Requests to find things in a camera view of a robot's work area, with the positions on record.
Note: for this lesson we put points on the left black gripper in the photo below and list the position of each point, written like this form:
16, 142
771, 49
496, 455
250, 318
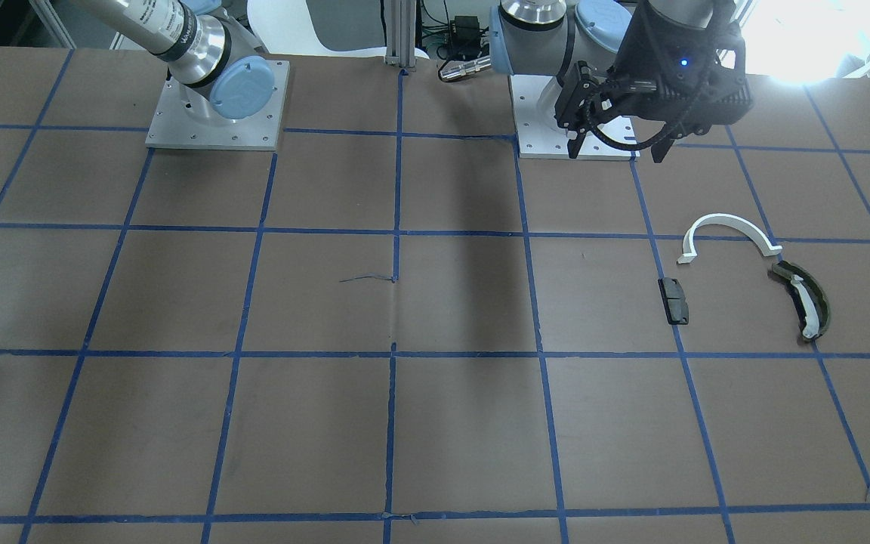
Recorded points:
640, 47

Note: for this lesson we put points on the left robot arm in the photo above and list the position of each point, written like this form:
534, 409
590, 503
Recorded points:
542, 37

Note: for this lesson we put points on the white curved plastic clip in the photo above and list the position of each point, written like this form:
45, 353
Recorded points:
745, 227

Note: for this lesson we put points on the silver cylindrical connector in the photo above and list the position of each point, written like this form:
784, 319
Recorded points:
452, 71

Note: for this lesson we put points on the black power adapter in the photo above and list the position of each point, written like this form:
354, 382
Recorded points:
465, 30

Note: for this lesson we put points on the black brake pad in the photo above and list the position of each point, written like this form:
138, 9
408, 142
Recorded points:
674, 301

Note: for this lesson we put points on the dark green brake shoe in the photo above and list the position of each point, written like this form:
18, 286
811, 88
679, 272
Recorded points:
809, 298

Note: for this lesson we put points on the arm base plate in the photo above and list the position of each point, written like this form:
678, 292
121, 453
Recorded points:
533, 105
184, 120

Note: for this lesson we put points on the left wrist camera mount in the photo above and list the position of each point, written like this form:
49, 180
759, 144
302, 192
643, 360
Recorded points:
690, 42

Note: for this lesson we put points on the aluminium frame post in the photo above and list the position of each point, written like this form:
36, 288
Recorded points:
400, 25

